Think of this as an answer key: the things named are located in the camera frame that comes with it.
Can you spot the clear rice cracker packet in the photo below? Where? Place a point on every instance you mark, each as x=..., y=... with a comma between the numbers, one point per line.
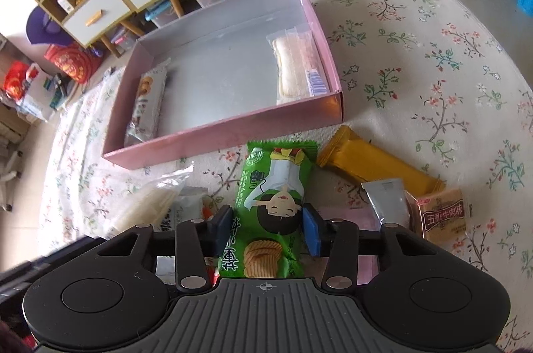
x=145, y=207

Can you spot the long gold snack packet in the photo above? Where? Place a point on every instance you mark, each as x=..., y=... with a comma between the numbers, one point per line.
x=374, y=165

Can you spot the green snack packet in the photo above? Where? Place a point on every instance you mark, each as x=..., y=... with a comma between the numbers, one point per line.
x=270, y=178

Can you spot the pink cardboard box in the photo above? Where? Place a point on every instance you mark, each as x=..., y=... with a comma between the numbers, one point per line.
x=216, y=57

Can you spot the white chair base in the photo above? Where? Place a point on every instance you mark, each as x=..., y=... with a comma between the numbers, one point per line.
x=10, y=169

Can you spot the small clear storage bin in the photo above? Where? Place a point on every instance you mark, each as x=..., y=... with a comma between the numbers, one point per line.
x=125, y=38

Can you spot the floral blanket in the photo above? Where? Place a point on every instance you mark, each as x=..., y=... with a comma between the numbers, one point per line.
x=416, y=86

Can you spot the clear white bread packet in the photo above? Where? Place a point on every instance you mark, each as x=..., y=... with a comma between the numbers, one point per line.
x=291, y=65

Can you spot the purple hat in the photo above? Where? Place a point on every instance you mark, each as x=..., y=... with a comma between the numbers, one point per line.
x=37, y=28

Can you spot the brown checkered snack packet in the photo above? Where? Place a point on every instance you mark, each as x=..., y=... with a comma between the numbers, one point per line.
x=441, y=217

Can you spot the blue-lid storage bin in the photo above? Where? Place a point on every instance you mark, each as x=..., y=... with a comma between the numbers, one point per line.
x=162, y=17

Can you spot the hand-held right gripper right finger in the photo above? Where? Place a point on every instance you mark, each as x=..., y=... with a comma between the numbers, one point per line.
x=312, y=230

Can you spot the red and white bag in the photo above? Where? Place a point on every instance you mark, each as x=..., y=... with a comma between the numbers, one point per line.
x=16, y=80

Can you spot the white black-print snack packet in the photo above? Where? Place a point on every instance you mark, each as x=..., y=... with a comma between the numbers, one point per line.
x=187, y=203

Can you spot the red round gift bag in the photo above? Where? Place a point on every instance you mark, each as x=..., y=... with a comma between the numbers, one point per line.
x=68, y=59

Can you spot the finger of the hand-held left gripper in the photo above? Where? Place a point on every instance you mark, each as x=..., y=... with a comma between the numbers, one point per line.
x=25, y=274

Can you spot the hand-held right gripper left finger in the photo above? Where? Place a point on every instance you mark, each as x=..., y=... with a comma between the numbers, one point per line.
x=222, y=230

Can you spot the pink snack packet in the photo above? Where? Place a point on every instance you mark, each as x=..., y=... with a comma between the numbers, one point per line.
x=349, y=213

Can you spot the small white carton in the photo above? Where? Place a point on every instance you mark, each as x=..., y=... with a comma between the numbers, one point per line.
x=66, y=2

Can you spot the grey cookie packet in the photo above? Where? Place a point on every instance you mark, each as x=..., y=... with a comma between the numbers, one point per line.
x=145, y=103

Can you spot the silver snack packet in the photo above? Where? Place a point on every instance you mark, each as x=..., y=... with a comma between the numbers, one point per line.
x=387, y=203

